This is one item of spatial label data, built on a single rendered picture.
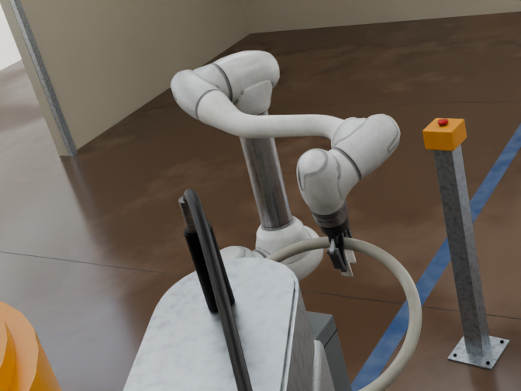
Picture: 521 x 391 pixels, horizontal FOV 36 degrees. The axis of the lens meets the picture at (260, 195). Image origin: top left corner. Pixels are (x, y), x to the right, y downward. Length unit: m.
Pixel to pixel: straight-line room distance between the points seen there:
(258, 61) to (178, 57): 6.07
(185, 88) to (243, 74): 0.17
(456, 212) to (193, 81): 1.38
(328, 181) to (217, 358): 0.86
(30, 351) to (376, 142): 1.54
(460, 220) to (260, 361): 2.29
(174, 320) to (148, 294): 3.53
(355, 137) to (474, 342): 1.85
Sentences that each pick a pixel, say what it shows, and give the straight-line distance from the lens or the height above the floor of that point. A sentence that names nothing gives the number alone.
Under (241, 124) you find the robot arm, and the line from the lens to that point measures 2.11.
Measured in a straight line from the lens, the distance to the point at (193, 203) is 1.01.
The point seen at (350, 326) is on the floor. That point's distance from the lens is 3.96.
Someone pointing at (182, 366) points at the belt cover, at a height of 1.70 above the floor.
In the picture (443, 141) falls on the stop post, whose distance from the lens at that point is 3.09.
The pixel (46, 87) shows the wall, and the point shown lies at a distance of 7.06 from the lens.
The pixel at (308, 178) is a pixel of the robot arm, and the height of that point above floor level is 1.54.
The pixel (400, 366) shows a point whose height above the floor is 1.13.
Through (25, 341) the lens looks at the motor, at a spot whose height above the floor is 2.09.
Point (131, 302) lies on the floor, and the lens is 4.69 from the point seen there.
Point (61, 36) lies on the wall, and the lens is 7.28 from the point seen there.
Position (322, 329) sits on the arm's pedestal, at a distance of 2.61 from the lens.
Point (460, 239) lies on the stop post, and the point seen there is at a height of 0.60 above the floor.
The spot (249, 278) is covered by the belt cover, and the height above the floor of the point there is 1.70.
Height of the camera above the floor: 2.31
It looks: 25 degrees down
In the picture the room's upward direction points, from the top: 15 degrees counter-clockwise
